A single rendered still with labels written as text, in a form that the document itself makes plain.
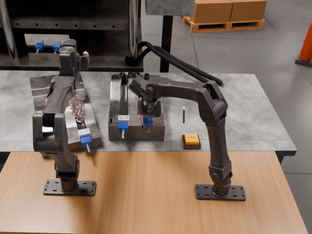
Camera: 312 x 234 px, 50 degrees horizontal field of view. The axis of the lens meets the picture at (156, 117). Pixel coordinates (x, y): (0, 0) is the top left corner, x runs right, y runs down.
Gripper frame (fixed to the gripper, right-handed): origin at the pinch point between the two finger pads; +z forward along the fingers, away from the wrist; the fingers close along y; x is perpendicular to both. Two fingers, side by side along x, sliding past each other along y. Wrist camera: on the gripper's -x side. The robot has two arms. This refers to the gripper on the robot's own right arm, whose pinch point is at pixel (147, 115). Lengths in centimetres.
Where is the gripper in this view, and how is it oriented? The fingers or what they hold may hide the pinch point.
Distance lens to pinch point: 151.0
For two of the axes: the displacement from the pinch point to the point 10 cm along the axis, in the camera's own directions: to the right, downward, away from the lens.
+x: 0.3, 9.3, -3.8
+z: -0.8, 3.8, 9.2
